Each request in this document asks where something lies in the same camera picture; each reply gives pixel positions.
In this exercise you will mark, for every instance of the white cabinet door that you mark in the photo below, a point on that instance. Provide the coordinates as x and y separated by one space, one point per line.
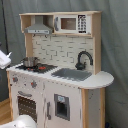
63 106

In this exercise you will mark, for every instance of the black toy stovetop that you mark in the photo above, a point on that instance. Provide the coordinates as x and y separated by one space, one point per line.
39 68

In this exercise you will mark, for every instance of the red stove knob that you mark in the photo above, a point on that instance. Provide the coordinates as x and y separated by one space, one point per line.
33 84
15 79

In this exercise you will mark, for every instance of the left red stove knob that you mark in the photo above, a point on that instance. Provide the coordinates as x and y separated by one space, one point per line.
15 79

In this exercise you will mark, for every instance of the white oven door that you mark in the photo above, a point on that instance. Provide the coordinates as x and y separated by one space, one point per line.
25 104

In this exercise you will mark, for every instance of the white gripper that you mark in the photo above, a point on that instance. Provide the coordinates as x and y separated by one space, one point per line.
4 60

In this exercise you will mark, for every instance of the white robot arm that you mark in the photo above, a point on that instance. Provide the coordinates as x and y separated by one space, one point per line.
23 121

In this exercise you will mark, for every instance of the right red stove knob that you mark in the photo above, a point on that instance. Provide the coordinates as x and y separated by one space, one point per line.
33 84

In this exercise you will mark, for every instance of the grey range hood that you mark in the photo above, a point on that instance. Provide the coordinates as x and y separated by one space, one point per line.
39 27

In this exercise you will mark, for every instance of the wooden toy kitchen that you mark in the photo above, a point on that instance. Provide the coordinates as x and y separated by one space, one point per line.
64 50

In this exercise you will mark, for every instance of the metal toy pot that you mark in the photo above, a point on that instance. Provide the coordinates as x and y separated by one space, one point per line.
30 61

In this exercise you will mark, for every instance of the grey toy sink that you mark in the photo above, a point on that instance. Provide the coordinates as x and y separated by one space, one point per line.
72 74

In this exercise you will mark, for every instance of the white microwave door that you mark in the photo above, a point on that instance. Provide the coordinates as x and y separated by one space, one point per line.
73 24

